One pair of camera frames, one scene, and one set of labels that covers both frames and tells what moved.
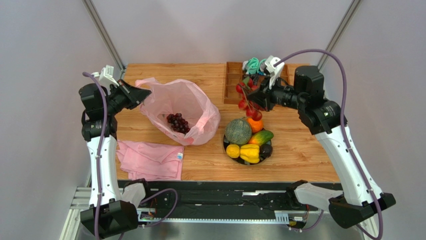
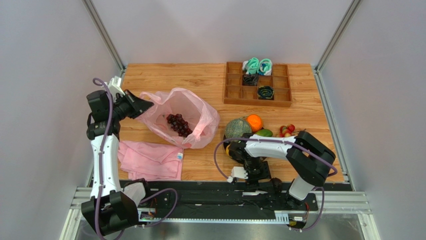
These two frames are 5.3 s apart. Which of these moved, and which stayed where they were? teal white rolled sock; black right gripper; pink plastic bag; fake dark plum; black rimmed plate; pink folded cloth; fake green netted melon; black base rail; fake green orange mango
Moved: pink plastic bag; black right gripper; fake dark plum
Stayed: pink folded cloth; fake green netted melon; black base rail; black rimmed plate; teal white rolled sock; fake green orange mango
